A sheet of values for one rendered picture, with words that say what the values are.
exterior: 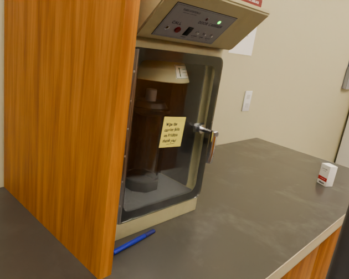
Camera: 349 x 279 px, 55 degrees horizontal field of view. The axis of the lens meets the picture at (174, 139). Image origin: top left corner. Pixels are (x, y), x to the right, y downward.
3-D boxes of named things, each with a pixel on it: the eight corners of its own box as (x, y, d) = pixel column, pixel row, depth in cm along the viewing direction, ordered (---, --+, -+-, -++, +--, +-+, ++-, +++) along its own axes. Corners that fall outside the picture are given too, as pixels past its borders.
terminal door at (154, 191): (111, 225, 76) (129, 45, 66) (197, 195, 98) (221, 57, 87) (113, 226, 76) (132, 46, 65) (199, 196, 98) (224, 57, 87)
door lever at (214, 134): (199, 157, 92) (193, 158, 90) (205, 123, 89) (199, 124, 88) (214, 163, 89) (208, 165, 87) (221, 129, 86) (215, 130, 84)
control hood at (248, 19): (126, 34, 65) (131, -22, 62) (224, 49, 88) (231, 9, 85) (167, 40, 57) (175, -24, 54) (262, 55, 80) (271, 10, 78)
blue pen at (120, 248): (114, 252, 73) (155, 230, 84) (111, 249, 74) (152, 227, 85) (114, 256, 74) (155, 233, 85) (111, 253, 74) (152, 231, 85)
